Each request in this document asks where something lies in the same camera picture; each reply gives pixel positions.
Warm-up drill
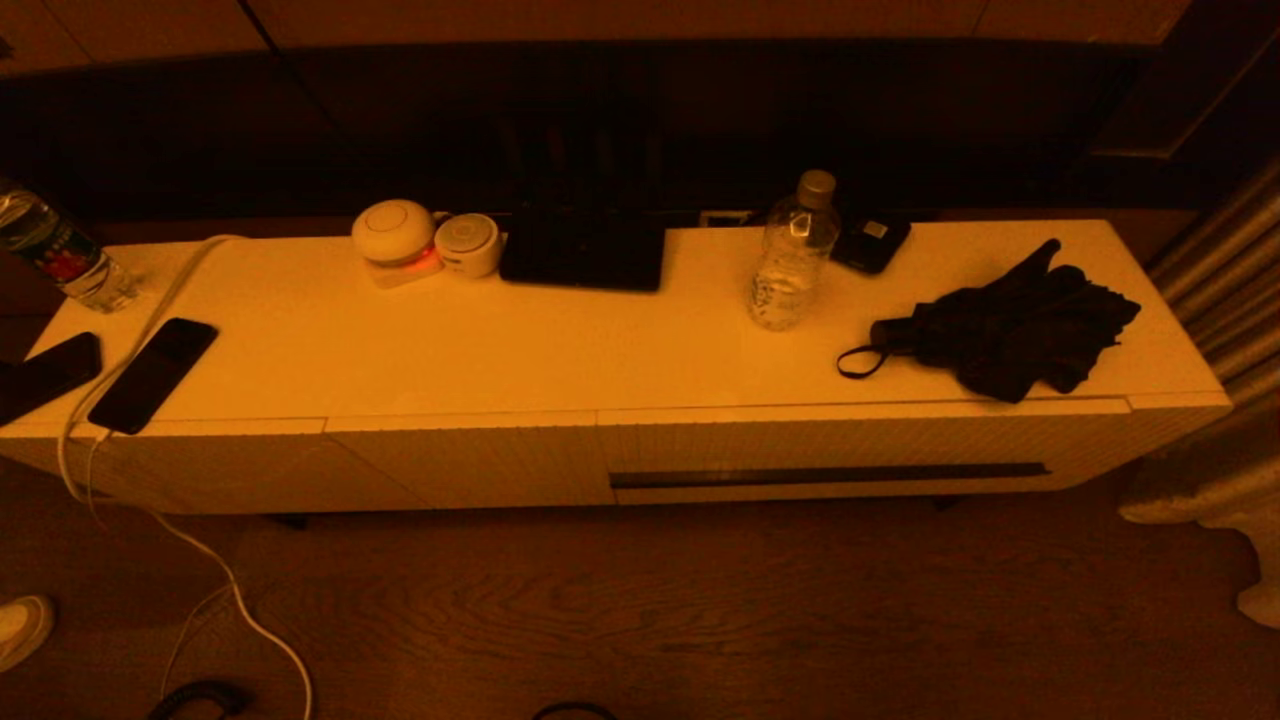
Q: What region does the clear bottle with grey cap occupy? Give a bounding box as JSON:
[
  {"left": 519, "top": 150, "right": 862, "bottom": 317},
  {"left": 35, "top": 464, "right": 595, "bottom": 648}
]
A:
[{"left": 747, "top": 169, "right": 841, "bottom": 332}]

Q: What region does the white ribbed drawer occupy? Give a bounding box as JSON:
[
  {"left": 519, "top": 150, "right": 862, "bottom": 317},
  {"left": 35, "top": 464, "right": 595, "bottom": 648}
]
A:
[{"left": 597, "top": 397, "right": 1137, "bottom": 505}]

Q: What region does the black umbrella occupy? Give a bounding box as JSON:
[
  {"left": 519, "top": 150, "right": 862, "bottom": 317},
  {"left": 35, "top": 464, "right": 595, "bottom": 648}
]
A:
[{"left": 836, "top": 238, "right": 1143, "bottom": 405}]

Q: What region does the long white low cabinet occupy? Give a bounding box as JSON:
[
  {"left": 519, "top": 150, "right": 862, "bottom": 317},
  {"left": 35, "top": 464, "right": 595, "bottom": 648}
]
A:
[{"left": 0, "top": 220, "right": 1236, "bottom": 516}]

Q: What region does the flat black set-top box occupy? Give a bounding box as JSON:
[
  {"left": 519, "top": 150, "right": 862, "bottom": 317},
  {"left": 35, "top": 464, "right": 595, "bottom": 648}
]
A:
[{"left": 497, "top": 205, "right": 668, "bottom": 293}]

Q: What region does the white ribbed cabinet door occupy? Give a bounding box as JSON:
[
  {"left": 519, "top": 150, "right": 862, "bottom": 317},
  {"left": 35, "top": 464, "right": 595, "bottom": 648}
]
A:
[
  {"left": 323, "top": 410, "right": 616, "bottom": 507},
  {"left": 0, "top": 418, "right": 431, "bottom": 515}
]

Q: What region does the small white round speaker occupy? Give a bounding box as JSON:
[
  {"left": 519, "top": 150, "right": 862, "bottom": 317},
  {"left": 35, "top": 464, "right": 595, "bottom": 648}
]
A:
[{"left": 434, "top": 212, "right": 504, "bottom": 279}]

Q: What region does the small black adapter box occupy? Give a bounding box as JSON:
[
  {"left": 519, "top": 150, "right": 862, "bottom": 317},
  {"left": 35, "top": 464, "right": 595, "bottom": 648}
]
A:
[{"left": 832, "top": 214, "right": 913, "bottom": 276}]

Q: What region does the large white round device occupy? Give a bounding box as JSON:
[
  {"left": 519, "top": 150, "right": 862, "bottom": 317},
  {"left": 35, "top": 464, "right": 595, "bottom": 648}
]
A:
[{"left": 350, "top": 198, "right": 445, "bottom": 290}]

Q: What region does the black smartphone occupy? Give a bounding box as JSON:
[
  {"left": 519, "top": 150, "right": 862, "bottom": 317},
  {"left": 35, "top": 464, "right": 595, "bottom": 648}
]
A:
[
  {"left": 0, "top": 332, "right": 104, "bottom": 427},
  {"left": 87, "top": 317, "right": 221, "bottom": 437}
]

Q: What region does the pale pleated curtain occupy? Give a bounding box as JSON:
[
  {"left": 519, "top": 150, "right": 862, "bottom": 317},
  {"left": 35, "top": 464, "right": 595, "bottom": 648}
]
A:
[{"left": 1118, "top": 155, "right": 1280, "bottom": 631}]

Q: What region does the labelled plastic water bottle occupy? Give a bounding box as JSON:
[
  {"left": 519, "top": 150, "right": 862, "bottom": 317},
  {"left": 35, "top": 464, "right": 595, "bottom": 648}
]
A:
[{"left": 0, "top": 180, "right": 142, "bottom": 313}]

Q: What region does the white sneaker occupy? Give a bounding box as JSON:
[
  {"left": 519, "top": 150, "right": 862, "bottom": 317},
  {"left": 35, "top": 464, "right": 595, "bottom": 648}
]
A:
[{"left": 0, "top": 594, "right": 57, "bottom": 674}]

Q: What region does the black base cable with plug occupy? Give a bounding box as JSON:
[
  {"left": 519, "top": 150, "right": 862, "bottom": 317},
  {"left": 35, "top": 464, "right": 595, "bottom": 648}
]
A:
[{"left": 530, "top": 699, "right": 622, "bottom": 720}]

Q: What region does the thin black wall cable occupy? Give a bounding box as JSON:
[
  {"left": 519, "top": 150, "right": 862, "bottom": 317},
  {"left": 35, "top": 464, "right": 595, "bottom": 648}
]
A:
[{"left": 234, "top": 0, "right": 343, "bottom": 133}]

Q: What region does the thin white cable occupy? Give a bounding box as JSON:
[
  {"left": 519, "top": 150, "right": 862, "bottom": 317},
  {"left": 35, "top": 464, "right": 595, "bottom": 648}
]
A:
[{"left": 84, "top": 434, "right": 239, "bottom": 703}]

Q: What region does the coiled black cable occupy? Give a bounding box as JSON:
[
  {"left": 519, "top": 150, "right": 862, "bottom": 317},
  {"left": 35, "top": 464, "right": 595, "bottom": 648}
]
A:
[{"left": 147, "top": 677, "right": 247, "bottom": 720}]

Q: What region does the thick white charging cable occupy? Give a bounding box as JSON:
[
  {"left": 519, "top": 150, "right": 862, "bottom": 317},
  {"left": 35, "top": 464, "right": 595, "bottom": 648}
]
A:
[{"left": 54, "top": 233, "right": 315, "bottom": 720}]

